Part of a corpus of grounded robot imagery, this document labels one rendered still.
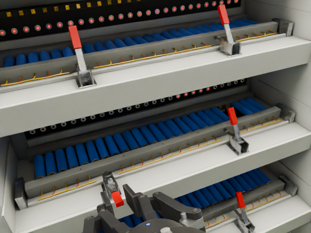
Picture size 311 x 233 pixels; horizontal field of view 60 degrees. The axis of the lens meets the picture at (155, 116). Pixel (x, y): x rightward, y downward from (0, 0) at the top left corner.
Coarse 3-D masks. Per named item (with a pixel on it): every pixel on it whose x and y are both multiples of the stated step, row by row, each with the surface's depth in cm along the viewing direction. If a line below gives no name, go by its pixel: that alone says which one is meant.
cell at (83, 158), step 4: (80, 144) 56; (76, 148) 56; (80, 148) 55; (84, 148) 56; (80, 152) 54; (84, 152) 54; (80, 156) 53; (84, 156) 53; (80, 160) 52; (84, 160) 52; (88, 160) 53; (80, 164) 52
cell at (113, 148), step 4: (108, 136) 58; (104, 140) 58; (108, 140) 57; (112, 140) 57; (108, 144) 56; (112, 144) 56; (108, 148) 56; (112, 148) 55; (116, 148) 55; (112, 152) 54; (116, 152) 54
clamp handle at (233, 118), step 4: (228, 108) 54; (232, 108) 54; (228, 112) 55; (232, 112) 54; (232, 116) 54; (232, 120) 54; (236, 120) 54; (232, 124) 54; (236, 124) 54; (236, 128) 54; (236, 132) 54; (236, 136) 54; (240, 136) 54; (236, 140) 54; (240, 140) 54
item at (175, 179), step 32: (256, 96) 73; (288, 96) 63; (96, 128) 60; (288, 128) 61; (160, 160) 54; (192, 160) 53; (224, 160) 53; (256, 160) 56; (96, 192) 48; (32, 224) 43; (64, 224) 44
